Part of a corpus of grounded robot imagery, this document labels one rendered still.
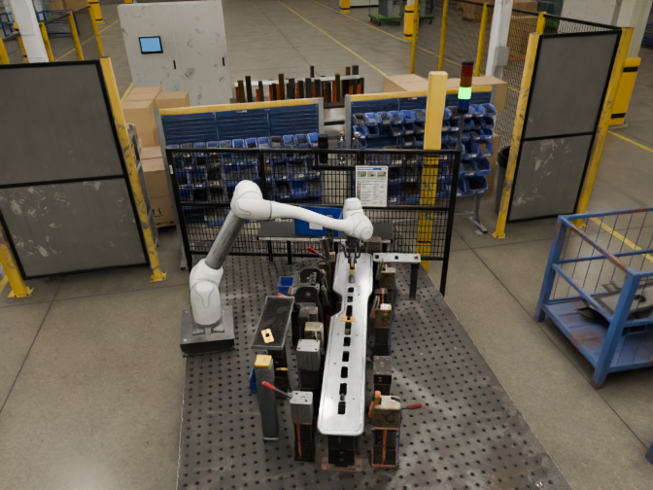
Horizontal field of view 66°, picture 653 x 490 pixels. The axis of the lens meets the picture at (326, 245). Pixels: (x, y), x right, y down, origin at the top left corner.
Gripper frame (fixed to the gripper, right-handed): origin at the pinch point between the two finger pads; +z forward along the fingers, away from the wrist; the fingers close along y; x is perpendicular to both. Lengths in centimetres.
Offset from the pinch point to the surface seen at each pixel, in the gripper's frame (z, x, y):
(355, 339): 4, -62, 4
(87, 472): 104, -75, -154
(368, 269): 4.7, 0.7, 9.7
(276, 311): -12, -63, -33
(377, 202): -13, 55, 14
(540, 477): 34, -110, 84
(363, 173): -34, 55, 5
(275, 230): 2, 40, -53
